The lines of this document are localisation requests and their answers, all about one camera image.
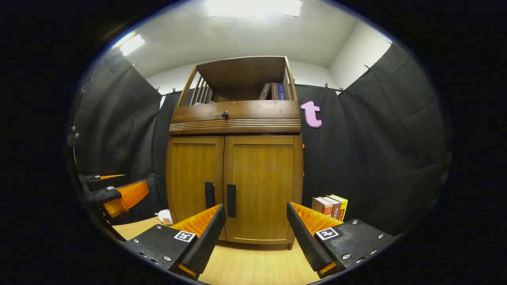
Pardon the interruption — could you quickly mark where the black backdrop cloth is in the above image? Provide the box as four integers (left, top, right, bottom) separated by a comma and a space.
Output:
69, 42, 452, 238

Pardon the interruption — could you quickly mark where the wooden shoe cabinet door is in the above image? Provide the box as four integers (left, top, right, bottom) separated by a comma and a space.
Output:
223, 135, 303, 245
166, 137, 225, 241

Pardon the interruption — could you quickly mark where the wooden double-door shoe cabinet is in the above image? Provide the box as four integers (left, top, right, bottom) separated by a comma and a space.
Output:
165, 56, 304, 251

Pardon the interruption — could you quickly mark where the yellow book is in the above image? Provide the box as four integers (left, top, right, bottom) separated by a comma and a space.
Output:
328, 194, 348, 222

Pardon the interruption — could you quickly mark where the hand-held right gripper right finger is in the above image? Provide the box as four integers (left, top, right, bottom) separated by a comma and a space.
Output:
287, 201, 398, 279

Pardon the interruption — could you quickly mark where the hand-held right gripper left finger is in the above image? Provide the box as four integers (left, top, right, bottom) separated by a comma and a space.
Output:
123, 203, 227, 281

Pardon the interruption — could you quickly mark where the wooden cabinet drawer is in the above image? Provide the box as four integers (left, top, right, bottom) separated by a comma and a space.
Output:
171, 100, 301, 124

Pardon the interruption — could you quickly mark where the large ceiling light panel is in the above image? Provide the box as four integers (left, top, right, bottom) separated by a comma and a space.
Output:
206, 0, 302, 18

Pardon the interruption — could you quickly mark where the small white packet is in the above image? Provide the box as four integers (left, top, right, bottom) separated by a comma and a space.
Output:
156, 209, 173, 226

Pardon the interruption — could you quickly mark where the white and orange book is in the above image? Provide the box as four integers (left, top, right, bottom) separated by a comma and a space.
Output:
312, 197, 333, 216

